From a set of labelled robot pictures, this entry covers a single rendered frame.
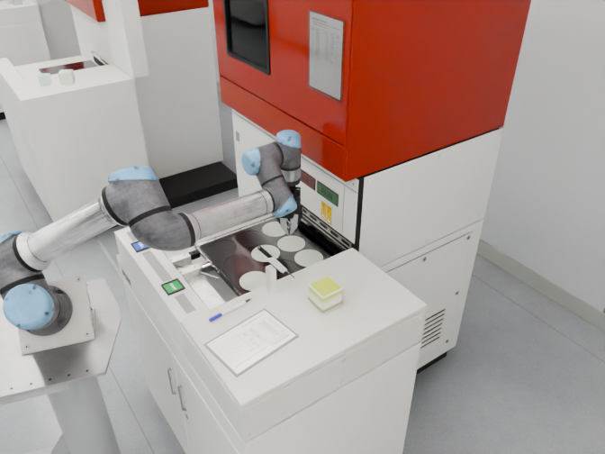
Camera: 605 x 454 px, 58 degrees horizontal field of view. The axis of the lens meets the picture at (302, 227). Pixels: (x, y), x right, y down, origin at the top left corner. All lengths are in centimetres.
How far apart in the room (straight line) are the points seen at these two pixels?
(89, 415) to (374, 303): 105
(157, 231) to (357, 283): 63
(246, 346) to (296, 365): 15
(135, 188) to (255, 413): 63
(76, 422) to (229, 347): 76
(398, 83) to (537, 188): 165
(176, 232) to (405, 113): 78
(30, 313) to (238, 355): 56
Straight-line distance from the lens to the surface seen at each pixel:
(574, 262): 319
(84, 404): 203
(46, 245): 158
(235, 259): 188
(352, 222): 178
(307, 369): 143
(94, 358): 176
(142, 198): 142
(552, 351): 305
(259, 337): 150
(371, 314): 158
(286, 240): 196
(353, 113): 158
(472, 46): 186
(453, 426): 260
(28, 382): 177
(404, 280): 214
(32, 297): 161
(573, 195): 306
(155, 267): 180
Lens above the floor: 203
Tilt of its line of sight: 34 degrees down
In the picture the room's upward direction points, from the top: straight up
